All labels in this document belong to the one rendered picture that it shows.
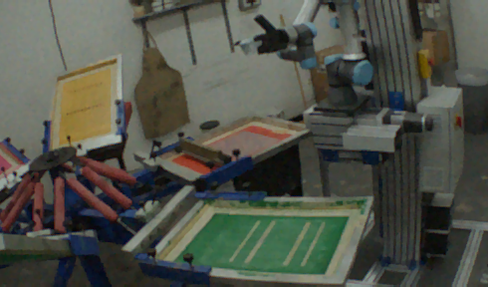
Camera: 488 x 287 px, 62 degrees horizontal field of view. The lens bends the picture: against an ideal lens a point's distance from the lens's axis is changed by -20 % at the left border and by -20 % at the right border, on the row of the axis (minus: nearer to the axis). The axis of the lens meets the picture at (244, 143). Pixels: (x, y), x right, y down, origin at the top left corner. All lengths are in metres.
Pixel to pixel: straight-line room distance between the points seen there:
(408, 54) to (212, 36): 3.13
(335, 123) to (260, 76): 3.20
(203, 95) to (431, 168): 3.19
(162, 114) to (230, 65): 0.94
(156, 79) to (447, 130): 3.17
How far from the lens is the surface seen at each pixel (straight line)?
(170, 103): 4.78
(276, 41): 1.90
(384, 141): 2.11
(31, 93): 4.34
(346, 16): 2.11
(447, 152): 2.34
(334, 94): 2.28
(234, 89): 5.27
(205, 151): 2.64
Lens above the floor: 1.95
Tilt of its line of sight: 20 degrees down
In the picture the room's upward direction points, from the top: 11 degrees counter-clockwise
